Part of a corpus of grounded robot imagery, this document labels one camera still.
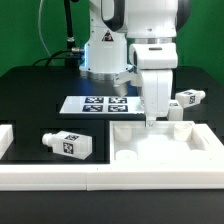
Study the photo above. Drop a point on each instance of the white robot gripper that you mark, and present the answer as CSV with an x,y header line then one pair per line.
x,y
156,93

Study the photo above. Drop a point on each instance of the white square tabletop part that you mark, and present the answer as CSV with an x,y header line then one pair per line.
x,y
163,143

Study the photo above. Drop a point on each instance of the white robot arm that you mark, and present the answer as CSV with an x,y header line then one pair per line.
x,y
134,41

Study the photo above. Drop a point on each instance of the white marker tag plate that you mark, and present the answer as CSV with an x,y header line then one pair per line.
x,y
101,105

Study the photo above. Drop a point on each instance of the white U-shaped obstacle fence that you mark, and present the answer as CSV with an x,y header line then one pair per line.
x,y
113,176

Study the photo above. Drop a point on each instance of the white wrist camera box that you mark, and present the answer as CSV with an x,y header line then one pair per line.
x,y
153,56

